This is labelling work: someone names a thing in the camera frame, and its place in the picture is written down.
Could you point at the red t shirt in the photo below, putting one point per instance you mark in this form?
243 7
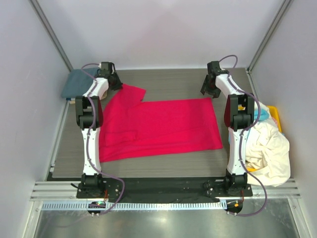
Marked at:
134 128

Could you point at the left aluminium frame post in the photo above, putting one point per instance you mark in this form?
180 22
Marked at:
52 35

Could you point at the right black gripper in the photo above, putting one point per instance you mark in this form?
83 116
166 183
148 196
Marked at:
210 88

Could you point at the aluminium frame post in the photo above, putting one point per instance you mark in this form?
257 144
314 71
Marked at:
52 35
269 33

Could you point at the light blue t shirt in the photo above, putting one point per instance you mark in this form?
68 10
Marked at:
264 115

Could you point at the yellow plastic bin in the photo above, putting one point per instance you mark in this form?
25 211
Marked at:
274 114

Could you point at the cream white t shirt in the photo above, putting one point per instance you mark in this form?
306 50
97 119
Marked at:
267 150

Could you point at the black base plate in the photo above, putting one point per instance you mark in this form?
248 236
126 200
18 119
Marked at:
163 188

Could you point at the slotted white cable duct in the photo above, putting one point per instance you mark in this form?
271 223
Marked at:
102 206

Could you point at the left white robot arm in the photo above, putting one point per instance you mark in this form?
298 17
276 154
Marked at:
89 118

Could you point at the aluminium rail frame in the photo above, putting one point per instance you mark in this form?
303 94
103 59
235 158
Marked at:
62 190

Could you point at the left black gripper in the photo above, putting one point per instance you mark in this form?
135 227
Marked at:
116 83

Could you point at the folded beige t shirt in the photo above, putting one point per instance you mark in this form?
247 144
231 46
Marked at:
72 100

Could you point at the folded blue-grey t shirt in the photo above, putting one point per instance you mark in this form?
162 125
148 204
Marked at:
78 82

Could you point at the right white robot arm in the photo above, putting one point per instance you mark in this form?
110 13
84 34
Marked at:
238 116

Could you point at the right aluminium frame post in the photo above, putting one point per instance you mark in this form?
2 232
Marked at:
269 33

